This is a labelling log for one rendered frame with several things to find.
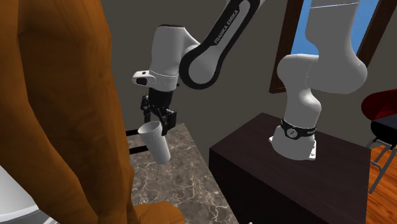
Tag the white ribbed cup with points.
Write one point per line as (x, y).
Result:
(158, 145)

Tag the white round object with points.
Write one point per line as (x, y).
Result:
(15, 198)

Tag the red and black chair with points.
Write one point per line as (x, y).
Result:
(380, 107)

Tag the dark robot stand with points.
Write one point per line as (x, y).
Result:
(279, 186)

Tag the window with dark brown frame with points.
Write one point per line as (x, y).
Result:
(302, 28)

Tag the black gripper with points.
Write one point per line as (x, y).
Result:
(160, 97)

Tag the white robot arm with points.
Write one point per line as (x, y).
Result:
(297, 77)

